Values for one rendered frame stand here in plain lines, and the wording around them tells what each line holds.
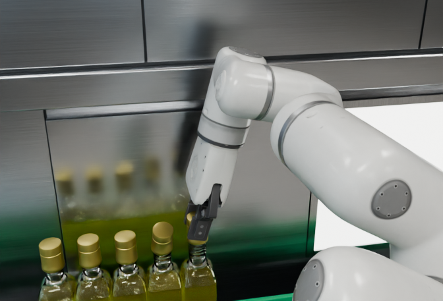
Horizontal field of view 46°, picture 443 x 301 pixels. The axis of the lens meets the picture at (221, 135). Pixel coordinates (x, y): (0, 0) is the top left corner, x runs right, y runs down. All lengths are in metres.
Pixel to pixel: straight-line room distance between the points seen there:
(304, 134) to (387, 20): 0.52
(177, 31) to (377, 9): 0.35
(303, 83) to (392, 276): 0.35
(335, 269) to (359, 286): 0.02
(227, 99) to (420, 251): 0.29
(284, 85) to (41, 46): 0.41
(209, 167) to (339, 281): 0.42
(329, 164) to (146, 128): 0.50
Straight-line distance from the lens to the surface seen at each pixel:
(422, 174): 0.47
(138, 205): 0.96
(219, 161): 0.75
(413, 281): 0.42
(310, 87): 0.69
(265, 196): 1.00
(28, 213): 1.01
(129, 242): 0.84
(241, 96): 0.64
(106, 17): 0.87
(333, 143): 0.46
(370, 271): 0.39
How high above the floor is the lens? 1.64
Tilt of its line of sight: 24 degrees down
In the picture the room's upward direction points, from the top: straight up
